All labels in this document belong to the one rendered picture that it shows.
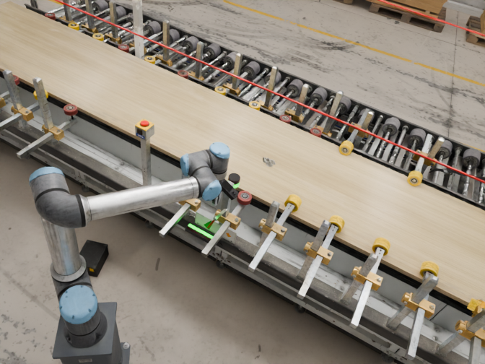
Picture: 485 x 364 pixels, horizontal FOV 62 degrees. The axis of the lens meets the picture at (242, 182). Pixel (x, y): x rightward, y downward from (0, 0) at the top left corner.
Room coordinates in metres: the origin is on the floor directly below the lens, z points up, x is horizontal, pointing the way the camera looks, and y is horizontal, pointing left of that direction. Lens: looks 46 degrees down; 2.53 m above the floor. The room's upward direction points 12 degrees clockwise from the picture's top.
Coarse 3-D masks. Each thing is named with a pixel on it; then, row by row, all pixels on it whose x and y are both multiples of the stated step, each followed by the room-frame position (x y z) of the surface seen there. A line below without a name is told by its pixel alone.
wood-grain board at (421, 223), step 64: (0, 64) 2.23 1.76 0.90; (64, 64) 2.38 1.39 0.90; (128, 64) 2.54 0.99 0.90; (128, 128) 1.85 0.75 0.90; (192, 128) 1.98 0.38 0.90; (256, 128) 2.11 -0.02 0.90; (256, 192) 1.54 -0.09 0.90; (320, 192) 1.64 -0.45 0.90; (384, 192) 1.75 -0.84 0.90; (384, 256) 1.28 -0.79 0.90; (448, 256) 1.36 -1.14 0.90
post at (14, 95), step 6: (6, 72) 1.87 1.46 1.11; (6, 78) 1.87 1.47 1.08; (12, 78) 1.89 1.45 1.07; (6, 84) 1.88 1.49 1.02; (12, 84) 1.88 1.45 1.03; (12, 90) 1.87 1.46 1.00; (12, 96) 1.87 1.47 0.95; (18, 96) 1.89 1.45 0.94; (12, 102) 1.88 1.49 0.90; (18, 102) 1.88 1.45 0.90; (18, 108) 1.87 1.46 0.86; (24, 120) 1.88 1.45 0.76
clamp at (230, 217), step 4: (216, 212) 1.37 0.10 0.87; (220, 216) 1.35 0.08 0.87; (228, 216) 1.36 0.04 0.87; (232, 216) 1.36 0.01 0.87; (236, 216) 1.37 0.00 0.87; (220, 220) 1.35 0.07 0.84; (224, 220) 1.34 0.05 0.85; (228, 220) 1.33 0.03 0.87; (232, 220) 1.33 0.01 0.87; (232, 224) 1.32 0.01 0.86; (236, 224) 1.32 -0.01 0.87; (232, 228) 1.32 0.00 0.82; (236, 228) 1.32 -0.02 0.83
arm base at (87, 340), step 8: (104, 320) 0.78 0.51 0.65; (64, 328) 0.71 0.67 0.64; (96, 328) 0.72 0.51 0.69; (104, 328) 0.74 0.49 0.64; (72, 336) 0.67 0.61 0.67; (80, 336) 0.67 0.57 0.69; (88, 336) 0.68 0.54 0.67; (96, 336) 0.70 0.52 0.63; (72, 344) 0.65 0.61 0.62; (80, 344) 0.65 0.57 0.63; (88, 344) 0.66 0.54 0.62
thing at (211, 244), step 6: (240, 204) 1.46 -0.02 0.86; (234, 210) 1.41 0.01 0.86; (240, 210) 1.43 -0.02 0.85; (228, 222) 1.32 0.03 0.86; (222, 228) 1.28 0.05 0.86; (216, 234) 1.23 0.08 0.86; (222, 234) 1.25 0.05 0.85; (210, 240) 1.19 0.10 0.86; (216, 240) 1.19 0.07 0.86; (210, 246) 1.15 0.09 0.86; (204, 252) 1.11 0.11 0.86; (210, 252) 1.14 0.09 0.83
